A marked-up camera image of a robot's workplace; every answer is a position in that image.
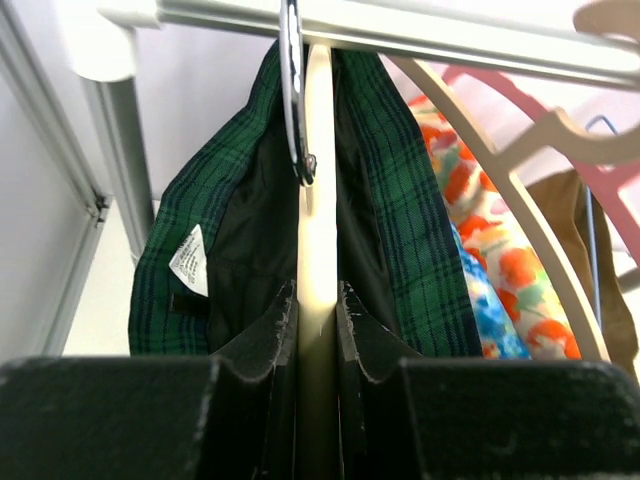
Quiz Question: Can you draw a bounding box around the beige plastic hanger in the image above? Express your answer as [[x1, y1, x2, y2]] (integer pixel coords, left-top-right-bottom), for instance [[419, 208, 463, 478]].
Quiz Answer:
[[384, 0, 640, 362]]

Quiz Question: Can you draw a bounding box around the orange floral garment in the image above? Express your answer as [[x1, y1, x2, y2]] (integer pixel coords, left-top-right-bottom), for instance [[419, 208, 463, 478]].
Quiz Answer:
[[409, 95, 581, 360]]

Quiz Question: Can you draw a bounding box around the dark green plaid skirt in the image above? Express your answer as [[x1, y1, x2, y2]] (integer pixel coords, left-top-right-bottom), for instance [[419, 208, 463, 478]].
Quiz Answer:
[[128, 48, 482, 357]]

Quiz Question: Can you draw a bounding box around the cream hanger with metal hook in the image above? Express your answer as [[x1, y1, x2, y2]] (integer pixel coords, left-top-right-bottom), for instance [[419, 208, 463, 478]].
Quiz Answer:
[[279, 1, 340, 479]]

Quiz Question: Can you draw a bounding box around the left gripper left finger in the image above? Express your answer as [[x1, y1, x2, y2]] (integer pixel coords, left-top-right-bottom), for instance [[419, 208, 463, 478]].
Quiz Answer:
[[1, 282, 298, 479]]

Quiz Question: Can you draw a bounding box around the blue wire hanger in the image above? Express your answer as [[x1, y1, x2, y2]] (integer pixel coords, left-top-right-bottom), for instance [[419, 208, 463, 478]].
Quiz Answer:
[[582, 114, 621, 331]]

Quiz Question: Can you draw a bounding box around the white clothes rack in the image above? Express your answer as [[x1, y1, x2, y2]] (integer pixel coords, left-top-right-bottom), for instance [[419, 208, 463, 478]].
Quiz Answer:
[[57, 1, 639, 257]]

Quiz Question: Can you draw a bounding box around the pink plastic hanger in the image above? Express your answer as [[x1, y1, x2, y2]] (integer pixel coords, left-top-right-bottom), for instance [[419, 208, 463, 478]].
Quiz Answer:
[[443, 66, 639, 260]]

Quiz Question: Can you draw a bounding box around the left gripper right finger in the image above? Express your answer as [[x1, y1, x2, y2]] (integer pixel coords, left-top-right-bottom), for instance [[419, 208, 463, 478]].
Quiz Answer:
[[336, 283, 639, 479]]

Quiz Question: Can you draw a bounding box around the brown skirt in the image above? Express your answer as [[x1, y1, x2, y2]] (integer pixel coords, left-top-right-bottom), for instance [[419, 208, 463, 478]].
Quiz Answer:
[[527, 170, 639, 378]]

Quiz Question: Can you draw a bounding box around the blue floral garment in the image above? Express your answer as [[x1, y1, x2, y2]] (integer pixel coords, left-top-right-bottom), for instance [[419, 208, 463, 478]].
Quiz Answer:
[[450, 222, 531, 360]]

